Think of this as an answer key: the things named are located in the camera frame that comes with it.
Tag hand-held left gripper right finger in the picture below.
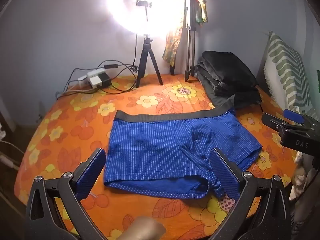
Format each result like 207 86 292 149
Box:
207 147 292 240

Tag small black tripod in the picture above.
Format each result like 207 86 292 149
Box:
136 34 164 88

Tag bright ring light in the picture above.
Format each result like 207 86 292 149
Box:
106 0 184 37

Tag black cable with inline switch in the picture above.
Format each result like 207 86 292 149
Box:
95 32 140 80

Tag tall silver tripod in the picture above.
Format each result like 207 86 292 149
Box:
169 0 198 82

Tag white cable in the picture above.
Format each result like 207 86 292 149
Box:
0 140 25 170

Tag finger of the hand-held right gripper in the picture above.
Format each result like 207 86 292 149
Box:
283 109 320 125
261 113 300 133

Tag white power strip with cables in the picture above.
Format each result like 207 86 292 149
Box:
64 67 137 95

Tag black charger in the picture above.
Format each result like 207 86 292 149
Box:
99 73 112 88

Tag black phone holder clamp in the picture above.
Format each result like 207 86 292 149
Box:
136 0 152 22

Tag green patterned cloth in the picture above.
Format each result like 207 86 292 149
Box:
194 0 208 26

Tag orange floral bedsheet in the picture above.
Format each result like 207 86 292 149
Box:
14 72 300 240

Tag blue striped short pants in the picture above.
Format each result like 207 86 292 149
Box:
104 107 263 200

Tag beige fuzzy cloth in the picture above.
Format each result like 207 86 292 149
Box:
289 152 316 201

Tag pile of dark folded clothes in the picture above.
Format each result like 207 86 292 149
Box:
196 51 263 109

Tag yellow floral cloth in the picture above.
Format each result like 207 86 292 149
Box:
162 17 187 67

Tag green striped white pillow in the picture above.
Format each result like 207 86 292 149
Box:
264 31 320 120

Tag tan rounded object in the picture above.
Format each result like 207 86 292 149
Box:
117 217 167 240

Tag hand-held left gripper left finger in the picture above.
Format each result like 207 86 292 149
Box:
25 148 107 240

